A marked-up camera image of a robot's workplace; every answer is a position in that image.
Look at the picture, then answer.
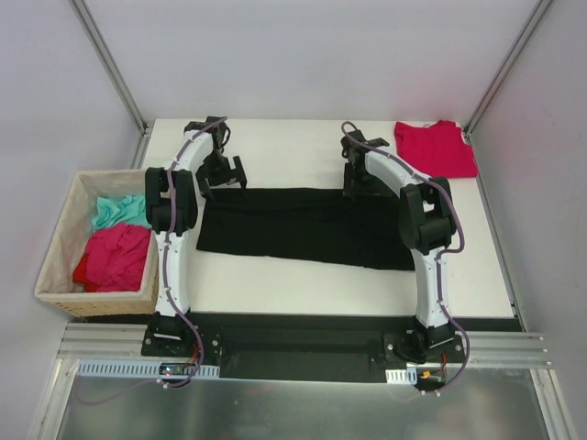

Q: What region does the red t-shirt in basket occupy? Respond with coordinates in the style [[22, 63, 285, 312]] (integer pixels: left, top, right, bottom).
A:
[[72, 223, 151, 292]]

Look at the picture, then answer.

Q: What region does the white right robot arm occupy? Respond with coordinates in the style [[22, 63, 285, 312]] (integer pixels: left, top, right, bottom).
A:
[[340, 128, 458, 362]]

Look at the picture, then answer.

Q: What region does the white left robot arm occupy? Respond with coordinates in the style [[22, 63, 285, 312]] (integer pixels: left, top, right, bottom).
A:
[[145, 116, 248, 357]]

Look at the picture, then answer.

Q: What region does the right aluminium frame post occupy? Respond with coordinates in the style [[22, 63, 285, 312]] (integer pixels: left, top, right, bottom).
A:
[[463, 0, 556, 139]]

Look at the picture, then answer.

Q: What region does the aluminium frame post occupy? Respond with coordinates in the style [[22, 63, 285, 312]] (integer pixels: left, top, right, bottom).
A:
[[69, 0, 148, 135], [463, 0, 556, 139]]

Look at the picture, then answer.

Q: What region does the folded red t-shirt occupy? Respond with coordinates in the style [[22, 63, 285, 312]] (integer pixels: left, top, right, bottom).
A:
[[393, 120, 478, 179]]

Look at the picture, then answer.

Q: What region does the left aluminium frame post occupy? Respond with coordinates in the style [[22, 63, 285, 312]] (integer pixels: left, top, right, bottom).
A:
[[69, 0, 148, 135]]

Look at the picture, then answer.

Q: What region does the aluminium front rail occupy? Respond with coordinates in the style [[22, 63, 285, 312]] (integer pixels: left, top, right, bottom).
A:
[[58, 323, 555, 369]]

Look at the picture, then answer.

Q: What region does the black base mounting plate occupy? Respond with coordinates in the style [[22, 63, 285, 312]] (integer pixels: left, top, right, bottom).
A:
[[140, 313, 464, 383]]

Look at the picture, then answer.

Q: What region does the right white cable duct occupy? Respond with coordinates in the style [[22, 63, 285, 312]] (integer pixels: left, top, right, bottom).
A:
[[385, 368, 446, 385]]

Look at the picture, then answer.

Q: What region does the teal t-shirt in basket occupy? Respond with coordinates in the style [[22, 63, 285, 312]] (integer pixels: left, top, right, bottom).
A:
[[92, 195, 150, 231]]

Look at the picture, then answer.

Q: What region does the wicker laundry basket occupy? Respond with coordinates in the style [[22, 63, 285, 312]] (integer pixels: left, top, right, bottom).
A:
[[34, 170, 159, 317]]

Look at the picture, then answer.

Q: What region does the left white cable duct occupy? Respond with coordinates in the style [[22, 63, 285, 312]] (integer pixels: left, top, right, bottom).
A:
[[77, 359, 220, 380]]

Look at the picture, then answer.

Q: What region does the black flower print t-shirt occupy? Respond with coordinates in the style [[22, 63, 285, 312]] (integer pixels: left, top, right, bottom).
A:
[[196, 188, 415, 271]]

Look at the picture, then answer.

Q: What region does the white cable duct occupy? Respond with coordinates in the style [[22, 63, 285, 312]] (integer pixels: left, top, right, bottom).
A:
[[385, 368, 446, 385], [77, 359, 220, 380]]

